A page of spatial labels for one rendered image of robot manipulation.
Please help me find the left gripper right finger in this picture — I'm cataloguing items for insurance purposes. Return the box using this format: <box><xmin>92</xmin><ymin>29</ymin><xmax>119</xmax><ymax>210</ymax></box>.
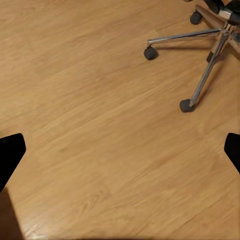
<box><xmin>224</xmin><ymin>133</ymin><xmax>240</xmax><ymax>173</ymax></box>

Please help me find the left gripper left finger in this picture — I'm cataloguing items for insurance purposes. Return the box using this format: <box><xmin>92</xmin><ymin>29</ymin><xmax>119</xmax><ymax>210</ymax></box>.
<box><xmin>0</xmin><ymin>133</ymin><xmax>26</xmax><ymax>193</ymax></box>

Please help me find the swivel chair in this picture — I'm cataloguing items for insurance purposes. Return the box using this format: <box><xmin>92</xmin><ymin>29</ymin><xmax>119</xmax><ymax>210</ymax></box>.
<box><xmin>144</xmin><ymin>0</ymin><xmax>240</xmax><ymax>112</ymax></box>

